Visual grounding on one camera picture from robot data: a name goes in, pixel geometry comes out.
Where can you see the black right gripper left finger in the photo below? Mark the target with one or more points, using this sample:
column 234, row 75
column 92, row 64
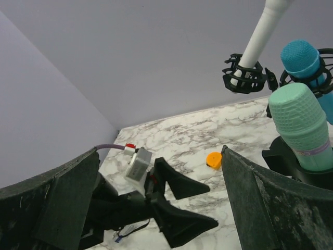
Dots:
column 48, row 211

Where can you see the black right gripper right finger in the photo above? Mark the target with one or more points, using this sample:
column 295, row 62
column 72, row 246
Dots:
column 272, row 211

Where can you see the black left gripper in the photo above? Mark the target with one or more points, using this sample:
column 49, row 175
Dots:
column 110, row 211

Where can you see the mint green microphone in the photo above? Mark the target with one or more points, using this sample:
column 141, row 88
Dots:
column 301, row 122

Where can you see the blue microphone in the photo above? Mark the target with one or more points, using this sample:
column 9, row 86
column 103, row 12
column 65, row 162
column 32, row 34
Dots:
column 290, row 55

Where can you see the white microphone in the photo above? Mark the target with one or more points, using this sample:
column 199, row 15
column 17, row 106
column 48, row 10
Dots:
column 272, row 13

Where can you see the orange tape measure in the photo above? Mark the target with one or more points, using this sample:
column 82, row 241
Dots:
column 213, row 160

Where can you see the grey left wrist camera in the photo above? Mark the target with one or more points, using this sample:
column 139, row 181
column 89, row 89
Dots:
column 136, row 173

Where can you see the black shock-mount tripod stand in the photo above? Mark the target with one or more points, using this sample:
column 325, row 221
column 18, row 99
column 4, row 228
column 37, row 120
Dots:
column 317, row 75

